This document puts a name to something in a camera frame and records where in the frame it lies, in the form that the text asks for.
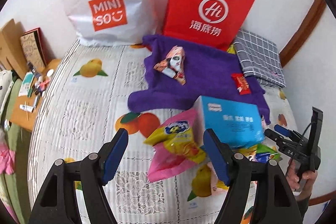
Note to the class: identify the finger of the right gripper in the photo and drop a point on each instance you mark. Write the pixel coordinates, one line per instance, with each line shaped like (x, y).
(283, 131)
(277, 138)

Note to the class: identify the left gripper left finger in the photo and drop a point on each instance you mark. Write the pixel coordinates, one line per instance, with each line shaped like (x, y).
(96, 170)

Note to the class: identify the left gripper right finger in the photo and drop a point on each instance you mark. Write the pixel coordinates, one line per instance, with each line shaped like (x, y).
(235, 170)

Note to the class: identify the green snack bag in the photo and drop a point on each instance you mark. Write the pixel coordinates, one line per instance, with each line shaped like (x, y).
(260, 153)

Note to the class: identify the red snack packet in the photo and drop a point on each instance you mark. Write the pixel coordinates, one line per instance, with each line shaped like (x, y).
(241, 83)

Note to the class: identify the yellow pink chips bag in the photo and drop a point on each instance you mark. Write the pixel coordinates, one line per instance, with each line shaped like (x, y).
(175, 148)

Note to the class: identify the pink panda snack bag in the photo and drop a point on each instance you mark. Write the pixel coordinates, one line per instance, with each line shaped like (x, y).
(173, 65)

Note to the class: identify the right hand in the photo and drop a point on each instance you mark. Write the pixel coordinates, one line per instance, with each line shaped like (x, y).
(305, 183)

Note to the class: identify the blue tissue pack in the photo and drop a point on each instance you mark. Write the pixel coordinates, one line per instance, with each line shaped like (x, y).
(235, 123)

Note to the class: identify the fruit print tablecloth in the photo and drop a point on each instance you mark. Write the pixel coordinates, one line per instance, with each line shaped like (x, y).
(86, 96)

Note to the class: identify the grey checked folded cloth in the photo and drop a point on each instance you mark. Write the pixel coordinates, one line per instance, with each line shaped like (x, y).
(259, 58)

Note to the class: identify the white tube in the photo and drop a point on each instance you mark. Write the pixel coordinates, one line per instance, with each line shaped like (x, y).
(26, 108)

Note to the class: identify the wooden side table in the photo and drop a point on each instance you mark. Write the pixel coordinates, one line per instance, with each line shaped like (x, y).
(29, 99)

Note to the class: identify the teal white box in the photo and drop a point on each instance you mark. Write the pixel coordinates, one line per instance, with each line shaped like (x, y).
(26, 84)

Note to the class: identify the purple towel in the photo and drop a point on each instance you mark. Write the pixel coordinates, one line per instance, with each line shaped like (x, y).
(207, 71)

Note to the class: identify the red Haidilao paper bag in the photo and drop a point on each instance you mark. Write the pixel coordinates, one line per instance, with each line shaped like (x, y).
(213, 23)

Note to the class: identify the brown notebook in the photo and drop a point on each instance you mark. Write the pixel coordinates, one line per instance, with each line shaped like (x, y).
(34, 48)

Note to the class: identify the brown door frame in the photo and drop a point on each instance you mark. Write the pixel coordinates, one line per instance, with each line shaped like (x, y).
(304, 31)

